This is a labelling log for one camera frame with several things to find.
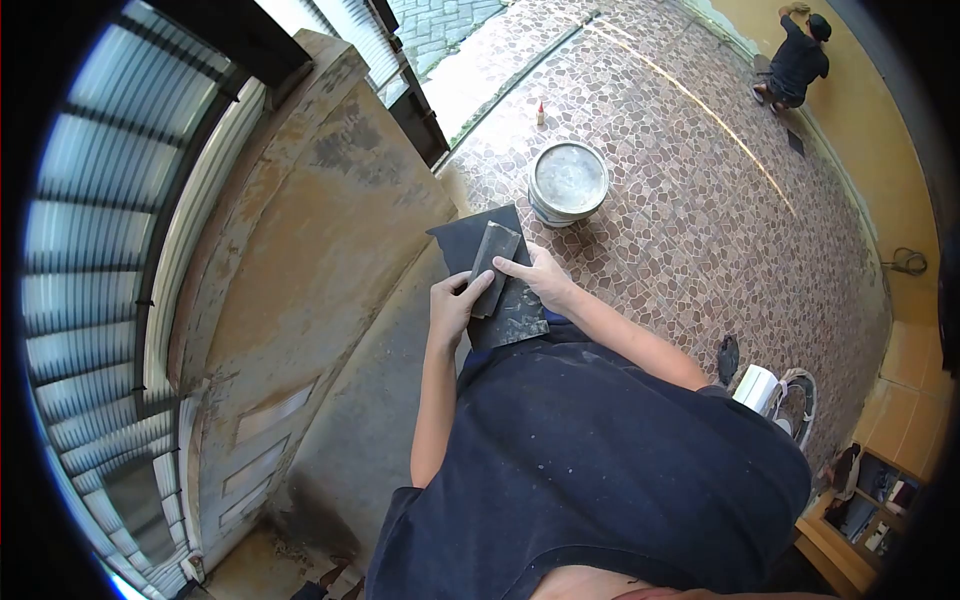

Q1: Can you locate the person's left hand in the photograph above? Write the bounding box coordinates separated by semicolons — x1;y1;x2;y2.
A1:
427;268;498;354

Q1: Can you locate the person's right hand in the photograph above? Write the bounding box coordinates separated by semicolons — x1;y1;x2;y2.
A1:
492;241;577;314

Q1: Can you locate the person's left thumb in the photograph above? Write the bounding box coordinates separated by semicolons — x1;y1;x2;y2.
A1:
460;269;498;303

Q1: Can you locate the grey sanding block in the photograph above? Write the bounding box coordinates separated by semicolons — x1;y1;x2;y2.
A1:
468;220;523;320

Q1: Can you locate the dark sandpaper sheet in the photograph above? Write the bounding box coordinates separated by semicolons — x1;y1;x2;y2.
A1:
426;203;553;353

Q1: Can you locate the white paint bucket with lid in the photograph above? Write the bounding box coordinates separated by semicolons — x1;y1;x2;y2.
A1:
527;140;611;229

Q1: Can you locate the worn wooden door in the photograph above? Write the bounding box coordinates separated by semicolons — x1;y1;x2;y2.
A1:
166;29;459;575

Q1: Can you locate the black metal gate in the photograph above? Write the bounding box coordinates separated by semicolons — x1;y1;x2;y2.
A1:
366;0;452;171

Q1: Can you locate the person's body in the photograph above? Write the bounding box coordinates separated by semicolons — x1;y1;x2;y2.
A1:
365;324;813;600

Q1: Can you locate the white box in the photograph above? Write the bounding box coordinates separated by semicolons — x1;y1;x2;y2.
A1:
732;364;782;417

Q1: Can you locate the corrugated metal fence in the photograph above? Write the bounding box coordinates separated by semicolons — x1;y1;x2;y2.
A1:
21;0;268;600

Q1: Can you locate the wooden shelf with items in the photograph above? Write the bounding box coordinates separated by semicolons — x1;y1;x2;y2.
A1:
793;441;925;595

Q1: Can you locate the black coiled cable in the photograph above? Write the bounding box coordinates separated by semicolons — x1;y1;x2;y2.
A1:
880;246;930;278

